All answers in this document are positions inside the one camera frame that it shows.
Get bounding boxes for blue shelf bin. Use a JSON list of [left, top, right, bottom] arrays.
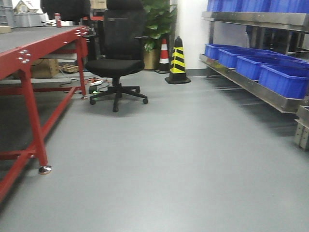
[[259, 65, 309, 99], [204, 43, 241, 60], [236, 56, 309, 80], [218, 48, 275, 68]]

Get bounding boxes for stainless steel shelf rack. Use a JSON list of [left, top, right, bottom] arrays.
[[199, 11, 309, 114]]

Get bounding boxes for orange white traffic cone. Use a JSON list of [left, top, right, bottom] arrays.
[[155, 38, 169, 74]]

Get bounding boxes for black yellow traffic cone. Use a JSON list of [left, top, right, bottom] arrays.
[[165, 36, 191, 84]]

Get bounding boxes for black office chair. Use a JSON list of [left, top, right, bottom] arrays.
[[85, 0, 148, 112]]

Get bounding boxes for green potted plant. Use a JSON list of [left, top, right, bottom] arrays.
[[142, 0, 177, 70]]

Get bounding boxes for cardboard box under workbench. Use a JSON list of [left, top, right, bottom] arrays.
[[13, 58, 60, 79]]

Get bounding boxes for red can on workbench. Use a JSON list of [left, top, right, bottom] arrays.
[[55, 13, 62, 28]]

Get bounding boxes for red metal workbench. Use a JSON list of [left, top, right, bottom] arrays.
[[0, 25, 89, 203]]

